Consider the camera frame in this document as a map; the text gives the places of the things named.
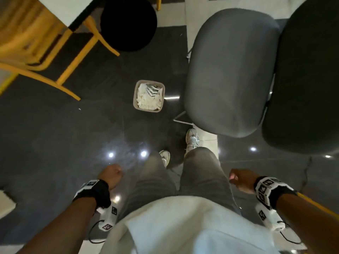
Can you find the person's right hand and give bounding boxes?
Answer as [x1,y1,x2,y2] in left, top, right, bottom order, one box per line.
[229,169,261,195]

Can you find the person's left hand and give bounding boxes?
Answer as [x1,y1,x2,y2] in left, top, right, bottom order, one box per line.
[98,164,124,190]

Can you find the person's left forearm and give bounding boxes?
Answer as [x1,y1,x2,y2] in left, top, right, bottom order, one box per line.
[16,197,97,254]

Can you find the person's right forearm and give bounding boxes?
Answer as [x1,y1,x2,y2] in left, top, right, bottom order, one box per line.
[275,193,339,254]

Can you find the grey trousers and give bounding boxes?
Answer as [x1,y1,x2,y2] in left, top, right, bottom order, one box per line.
[117,147,241,222]

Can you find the white left sneaker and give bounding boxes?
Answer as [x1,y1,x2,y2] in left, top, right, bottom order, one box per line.
[159,150,171,168]

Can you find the white sneaker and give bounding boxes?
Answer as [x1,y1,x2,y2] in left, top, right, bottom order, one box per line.
[185,129,200,156]
[159,150,171,168]

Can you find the white right sneaker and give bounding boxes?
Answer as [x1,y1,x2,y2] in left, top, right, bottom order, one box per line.
[185,129,200,156]

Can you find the white shirt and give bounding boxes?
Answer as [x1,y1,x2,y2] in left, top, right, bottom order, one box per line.
[99,196,281,254]

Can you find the beige waste bin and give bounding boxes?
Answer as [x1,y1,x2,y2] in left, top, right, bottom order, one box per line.
[133,80,165,113]

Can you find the crumpled white paper waste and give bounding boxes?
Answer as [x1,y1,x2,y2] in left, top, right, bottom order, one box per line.
[136,83,163,111]

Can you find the grey upholstered chair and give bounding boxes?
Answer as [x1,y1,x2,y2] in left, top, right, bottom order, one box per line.
[173,8,281,138]

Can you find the black upholstered chair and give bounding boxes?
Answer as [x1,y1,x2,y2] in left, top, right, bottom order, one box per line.
[262,0,339,155]

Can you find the black round stool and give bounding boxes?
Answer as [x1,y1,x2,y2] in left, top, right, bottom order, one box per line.
[100,0,158,52]

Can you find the yellow wooden chair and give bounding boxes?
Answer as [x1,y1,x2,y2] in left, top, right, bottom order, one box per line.
[0,0,120,101]

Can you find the left wrist camera with strap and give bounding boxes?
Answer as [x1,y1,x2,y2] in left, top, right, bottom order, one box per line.
[73,179,118,232]

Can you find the wrist camera with strap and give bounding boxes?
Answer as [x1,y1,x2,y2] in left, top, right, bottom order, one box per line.
[254,176,298,232]
[73,179,118,232]

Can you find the right wrist camera with strap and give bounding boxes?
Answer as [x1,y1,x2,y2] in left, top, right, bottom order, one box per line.
[254,176,298,232]

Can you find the black left wrist camera cable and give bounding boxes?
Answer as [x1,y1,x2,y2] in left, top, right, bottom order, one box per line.
[88,219,107,244]

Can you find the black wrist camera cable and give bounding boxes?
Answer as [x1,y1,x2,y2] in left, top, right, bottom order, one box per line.
[88,219,107,244]
[277,221,303,245]

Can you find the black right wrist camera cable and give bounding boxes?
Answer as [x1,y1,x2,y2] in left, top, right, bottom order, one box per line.
[277,221,303,245]

